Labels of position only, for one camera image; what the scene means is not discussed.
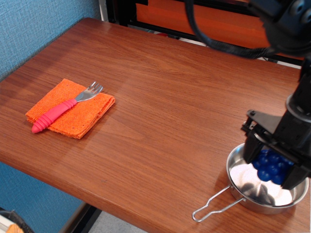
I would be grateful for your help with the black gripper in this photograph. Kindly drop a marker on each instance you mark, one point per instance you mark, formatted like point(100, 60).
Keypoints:
point(288, 135)

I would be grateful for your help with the blue toy grape cluster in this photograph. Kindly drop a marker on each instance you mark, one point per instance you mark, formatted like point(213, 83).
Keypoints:
point(272, 166)

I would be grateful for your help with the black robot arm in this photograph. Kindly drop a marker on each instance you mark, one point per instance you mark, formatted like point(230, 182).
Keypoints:
point(287, 25)

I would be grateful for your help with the stainless steel pot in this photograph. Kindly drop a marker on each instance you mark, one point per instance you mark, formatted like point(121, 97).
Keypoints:
point(256, 195)

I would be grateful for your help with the orange object bottom corner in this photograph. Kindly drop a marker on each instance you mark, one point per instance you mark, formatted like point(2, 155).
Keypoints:
point(14, 228)

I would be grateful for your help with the orange folded cloth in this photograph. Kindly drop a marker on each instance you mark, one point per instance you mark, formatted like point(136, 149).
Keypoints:
point(78, 120)

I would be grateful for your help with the orange panel black frame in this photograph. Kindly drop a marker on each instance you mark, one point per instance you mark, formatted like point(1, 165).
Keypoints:
point(224, 25)

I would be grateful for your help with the pink handled fork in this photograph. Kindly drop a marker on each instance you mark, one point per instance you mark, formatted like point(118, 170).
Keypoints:
point(54, 113)

